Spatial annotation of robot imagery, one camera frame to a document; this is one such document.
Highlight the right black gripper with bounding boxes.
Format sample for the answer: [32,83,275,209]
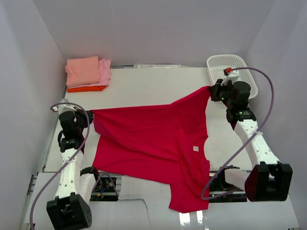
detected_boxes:
[208,79,234,108]

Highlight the red t shirt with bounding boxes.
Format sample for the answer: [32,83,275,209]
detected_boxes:
[93,86,210,213]

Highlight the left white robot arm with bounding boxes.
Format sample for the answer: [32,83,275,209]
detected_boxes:
[47,109,101,230]

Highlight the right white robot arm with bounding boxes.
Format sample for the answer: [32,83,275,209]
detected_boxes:
[209,79,293,202]

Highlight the white plastic basket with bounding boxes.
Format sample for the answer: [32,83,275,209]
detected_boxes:
[206,54,258,99]

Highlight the folded orange t shirt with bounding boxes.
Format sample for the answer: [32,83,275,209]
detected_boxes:
[67,86,106,93]

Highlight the folded peach t shirt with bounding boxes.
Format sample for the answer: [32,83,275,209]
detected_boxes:
[65,57,100,88]

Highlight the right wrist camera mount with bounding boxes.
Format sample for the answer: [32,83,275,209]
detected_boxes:
[221,68,240,86]

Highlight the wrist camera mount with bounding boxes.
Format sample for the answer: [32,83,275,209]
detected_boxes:
[221,68,240,86]
[51,99,76,115]

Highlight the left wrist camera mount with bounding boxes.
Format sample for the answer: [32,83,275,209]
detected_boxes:
[51,99,76,115]

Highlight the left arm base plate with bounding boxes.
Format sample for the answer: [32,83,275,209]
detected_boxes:
[90,176,120,202]

